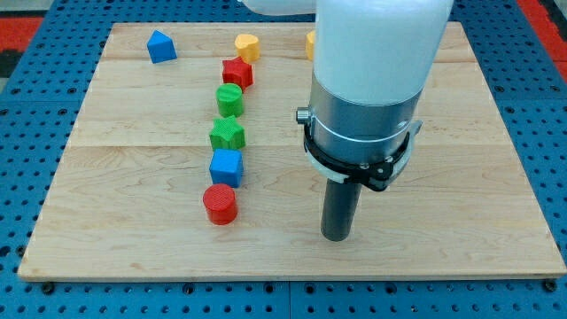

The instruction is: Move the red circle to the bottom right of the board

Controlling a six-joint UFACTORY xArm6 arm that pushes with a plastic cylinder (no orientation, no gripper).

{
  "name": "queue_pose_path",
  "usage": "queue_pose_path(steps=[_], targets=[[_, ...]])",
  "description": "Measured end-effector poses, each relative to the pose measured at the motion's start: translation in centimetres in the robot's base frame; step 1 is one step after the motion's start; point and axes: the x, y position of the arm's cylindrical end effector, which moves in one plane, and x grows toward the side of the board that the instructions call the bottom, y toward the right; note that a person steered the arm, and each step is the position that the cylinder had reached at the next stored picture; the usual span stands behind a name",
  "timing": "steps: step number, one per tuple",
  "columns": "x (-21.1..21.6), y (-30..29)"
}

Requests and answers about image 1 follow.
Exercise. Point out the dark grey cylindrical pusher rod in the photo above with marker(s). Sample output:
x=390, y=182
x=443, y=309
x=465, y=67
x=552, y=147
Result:
x=339, y=206

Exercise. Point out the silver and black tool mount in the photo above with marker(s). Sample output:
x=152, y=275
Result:
x=348, y=142

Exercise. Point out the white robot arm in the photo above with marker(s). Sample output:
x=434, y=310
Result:
x=370, y=63

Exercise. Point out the yellow block behind arm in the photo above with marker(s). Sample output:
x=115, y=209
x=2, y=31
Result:
x=310, y=45

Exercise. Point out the wooden board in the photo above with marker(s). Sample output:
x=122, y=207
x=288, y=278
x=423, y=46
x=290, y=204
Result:
x=125, y=204

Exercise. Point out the blue cube block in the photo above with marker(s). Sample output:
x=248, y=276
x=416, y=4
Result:
x=227, y=167

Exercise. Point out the green star block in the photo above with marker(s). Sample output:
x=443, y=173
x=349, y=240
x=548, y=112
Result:
x=227, y=133

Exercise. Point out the red cylinder block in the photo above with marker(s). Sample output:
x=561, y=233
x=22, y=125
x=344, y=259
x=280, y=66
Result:
x=220, y=203

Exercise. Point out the green cylinder block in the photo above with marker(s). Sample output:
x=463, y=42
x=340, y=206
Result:
x=229, y=98

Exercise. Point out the red star block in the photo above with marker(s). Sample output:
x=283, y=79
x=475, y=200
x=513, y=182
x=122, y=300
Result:
x=238, y=72

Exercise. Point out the yellow heart block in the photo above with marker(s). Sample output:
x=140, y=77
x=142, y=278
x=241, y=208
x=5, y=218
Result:
x=247, y=47

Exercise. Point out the blue triangular prism block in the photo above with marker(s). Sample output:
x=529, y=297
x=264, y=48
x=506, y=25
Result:
x=160, y=47

